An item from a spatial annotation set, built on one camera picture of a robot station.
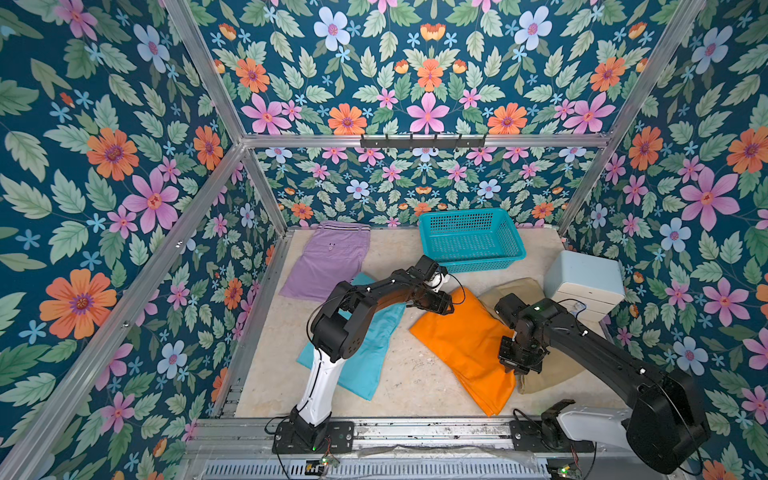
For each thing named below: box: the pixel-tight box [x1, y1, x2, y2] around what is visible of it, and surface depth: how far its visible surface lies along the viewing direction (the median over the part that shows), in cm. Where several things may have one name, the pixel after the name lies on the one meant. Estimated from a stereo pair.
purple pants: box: [279, 220, 371, 301], surface depth 112 cm
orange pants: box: [409, 288, 517, 417], surface depth 87 cm
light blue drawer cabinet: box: [543, 250, 626, 339], surface depth 90 cm
